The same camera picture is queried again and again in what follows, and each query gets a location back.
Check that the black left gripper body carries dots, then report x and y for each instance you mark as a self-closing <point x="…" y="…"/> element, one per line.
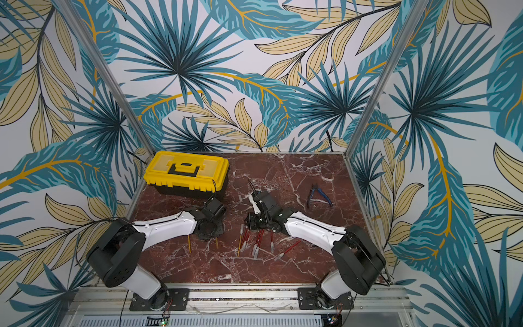
<point x="214" y="231"/>

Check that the aluminium front frame rail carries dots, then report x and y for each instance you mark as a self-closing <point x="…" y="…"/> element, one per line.
<point x="209" y="298"/>

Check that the yellow black plastic toolbox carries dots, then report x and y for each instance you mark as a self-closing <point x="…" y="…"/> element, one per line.
<point x="188" y="175"/>

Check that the red carving knife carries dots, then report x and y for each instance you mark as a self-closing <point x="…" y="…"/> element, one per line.
<point x="272" y="245"/>
<point x="257" y="242"/>
<point x="242" y="249"/>
<point x="259" y="247"/>

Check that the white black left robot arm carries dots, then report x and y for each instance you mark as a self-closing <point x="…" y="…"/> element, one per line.
<point x="116" y="254"/>

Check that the red carving knife angled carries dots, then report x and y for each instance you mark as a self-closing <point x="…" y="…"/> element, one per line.
<point x="281" y="255"/>

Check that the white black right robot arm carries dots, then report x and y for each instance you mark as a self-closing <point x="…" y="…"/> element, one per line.
<point x="359" y="262"/>

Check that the gold carving knife capped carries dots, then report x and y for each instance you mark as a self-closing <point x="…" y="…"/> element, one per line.
<point x="240" y="240"/>

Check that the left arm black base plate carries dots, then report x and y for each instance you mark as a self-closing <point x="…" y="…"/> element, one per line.
<point x="171" y="299"/>

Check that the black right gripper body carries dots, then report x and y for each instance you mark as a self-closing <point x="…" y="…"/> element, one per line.
<point x="257" y="221"/>

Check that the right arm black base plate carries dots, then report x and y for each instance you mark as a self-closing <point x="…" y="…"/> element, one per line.
<point x="312" y="298"/>

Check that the red carving knife capped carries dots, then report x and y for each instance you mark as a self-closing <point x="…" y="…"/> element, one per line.
<point x="245" y="238"/>

